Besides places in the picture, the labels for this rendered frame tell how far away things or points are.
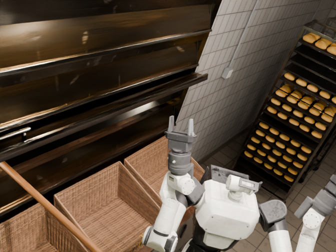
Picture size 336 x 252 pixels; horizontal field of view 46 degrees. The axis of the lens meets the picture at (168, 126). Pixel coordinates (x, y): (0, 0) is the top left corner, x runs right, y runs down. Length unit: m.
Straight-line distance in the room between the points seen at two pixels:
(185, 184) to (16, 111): 0.76
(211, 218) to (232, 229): 0.11
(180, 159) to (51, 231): 1.10
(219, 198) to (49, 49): 0.95
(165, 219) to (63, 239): 0.89
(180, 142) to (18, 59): 0.69
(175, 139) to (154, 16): 0.90
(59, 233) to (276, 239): 1.16
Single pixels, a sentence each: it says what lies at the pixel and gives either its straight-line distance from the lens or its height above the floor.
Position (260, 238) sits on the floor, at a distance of 3.92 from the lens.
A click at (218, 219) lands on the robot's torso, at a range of 1.78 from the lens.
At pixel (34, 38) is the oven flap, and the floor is 1.82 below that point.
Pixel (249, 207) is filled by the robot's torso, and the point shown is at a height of 1.40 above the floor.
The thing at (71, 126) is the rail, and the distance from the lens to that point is 1.83.
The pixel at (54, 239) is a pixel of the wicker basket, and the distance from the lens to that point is 2.39.
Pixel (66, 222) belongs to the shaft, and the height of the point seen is 1.21.
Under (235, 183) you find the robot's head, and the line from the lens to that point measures 1.73.
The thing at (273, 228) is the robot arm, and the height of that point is 1.35.
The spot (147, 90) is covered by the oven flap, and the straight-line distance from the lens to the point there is 2.36.
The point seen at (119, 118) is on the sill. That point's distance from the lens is 2.45.
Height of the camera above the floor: 2.49
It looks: 31 degrees down
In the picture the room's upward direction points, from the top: 20 degrees clockwise
